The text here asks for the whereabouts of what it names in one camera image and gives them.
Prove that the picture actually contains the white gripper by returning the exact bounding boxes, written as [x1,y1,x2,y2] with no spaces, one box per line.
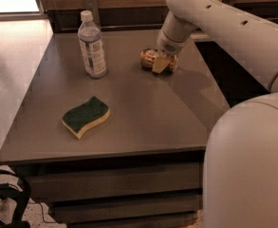
[152,28,190,74]

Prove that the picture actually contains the orange soda can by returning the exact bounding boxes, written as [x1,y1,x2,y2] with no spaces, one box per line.
[140,48,177,74]

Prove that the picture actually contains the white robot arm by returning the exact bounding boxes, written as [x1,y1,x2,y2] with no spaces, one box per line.
[158,0,278,228]

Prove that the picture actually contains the clear plastic water bottle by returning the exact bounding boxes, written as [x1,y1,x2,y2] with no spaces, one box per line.
[78,10,107,78]

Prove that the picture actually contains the green and yellow sponge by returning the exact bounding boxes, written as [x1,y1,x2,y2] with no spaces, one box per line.
[62,96,111,140]

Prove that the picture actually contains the grey drawer cabinet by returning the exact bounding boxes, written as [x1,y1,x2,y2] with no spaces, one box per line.
[0,28,232,228]

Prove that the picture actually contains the left metal wall bracket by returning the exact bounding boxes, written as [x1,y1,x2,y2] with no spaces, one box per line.
[84,0,100,25]

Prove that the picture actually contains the black headset and cables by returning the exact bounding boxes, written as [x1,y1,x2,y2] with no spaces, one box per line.
[0,164,32,228]

